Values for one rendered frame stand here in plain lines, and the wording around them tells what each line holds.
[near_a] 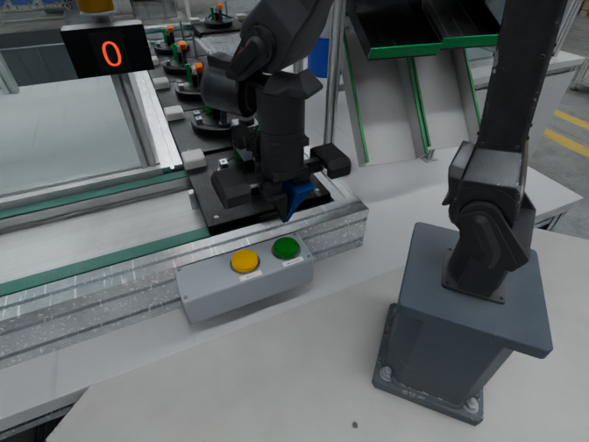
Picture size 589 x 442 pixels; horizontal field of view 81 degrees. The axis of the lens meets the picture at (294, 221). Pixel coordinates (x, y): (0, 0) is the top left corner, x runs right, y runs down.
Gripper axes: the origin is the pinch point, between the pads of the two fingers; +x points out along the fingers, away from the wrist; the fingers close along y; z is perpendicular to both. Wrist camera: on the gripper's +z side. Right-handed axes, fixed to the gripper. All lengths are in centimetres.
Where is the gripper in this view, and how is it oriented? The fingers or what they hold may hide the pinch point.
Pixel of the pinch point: (283, 203)
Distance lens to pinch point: 50.3
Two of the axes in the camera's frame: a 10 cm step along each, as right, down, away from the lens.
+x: 0.0, 7.5, 6.6
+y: -9.0, 2.9, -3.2
